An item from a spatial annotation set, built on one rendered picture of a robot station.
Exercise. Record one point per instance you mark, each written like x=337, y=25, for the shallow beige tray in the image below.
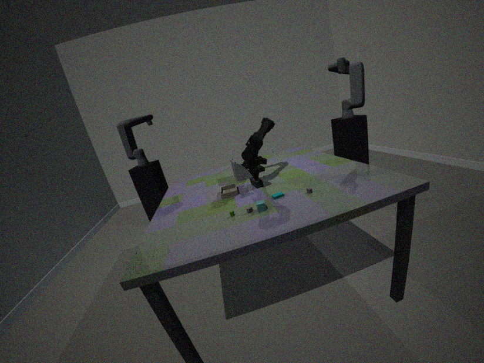
x=228, y=191

